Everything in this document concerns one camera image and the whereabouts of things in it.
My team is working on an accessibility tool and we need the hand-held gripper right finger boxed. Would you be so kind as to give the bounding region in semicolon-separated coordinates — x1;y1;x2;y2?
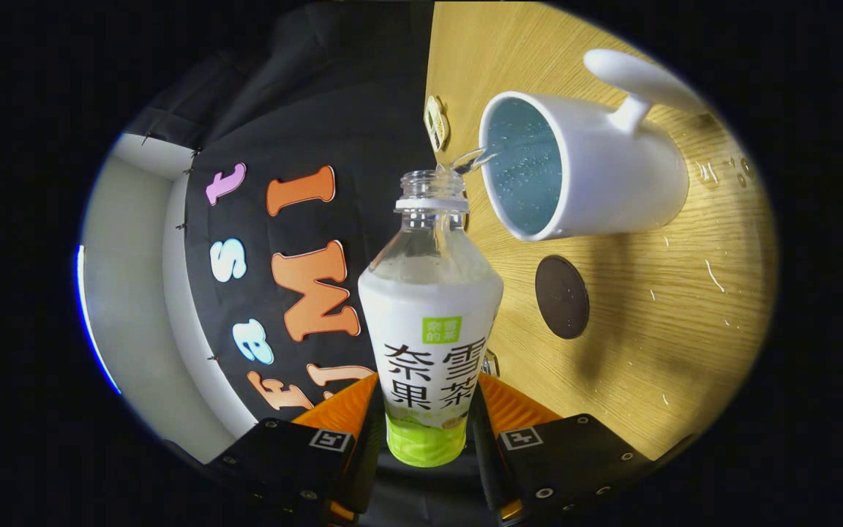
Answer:
471;372;656;527

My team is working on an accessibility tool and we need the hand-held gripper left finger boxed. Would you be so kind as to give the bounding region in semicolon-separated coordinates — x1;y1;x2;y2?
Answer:
206;372;387;527

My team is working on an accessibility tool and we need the white green label juice bottle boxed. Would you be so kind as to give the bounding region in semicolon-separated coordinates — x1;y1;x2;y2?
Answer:
358;169;504;468

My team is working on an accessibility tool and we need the dark round coaster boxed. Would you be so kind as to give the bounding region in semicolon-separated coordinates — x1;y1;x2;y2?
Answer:
535;255;591;340

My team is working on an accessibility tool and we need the white cup with handle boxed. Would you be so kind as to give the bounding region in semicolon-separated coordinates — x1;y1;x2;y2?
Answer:
479;48;711;242

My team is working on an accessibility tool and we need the wooden table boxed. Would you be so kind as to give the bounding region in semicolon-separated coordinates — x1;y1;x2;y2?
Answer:
425;0;779;462

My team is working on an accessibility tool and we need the white divided snack tray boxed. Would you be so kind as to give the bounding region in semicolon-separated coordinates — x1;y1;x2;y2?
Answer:
424;95;452;153

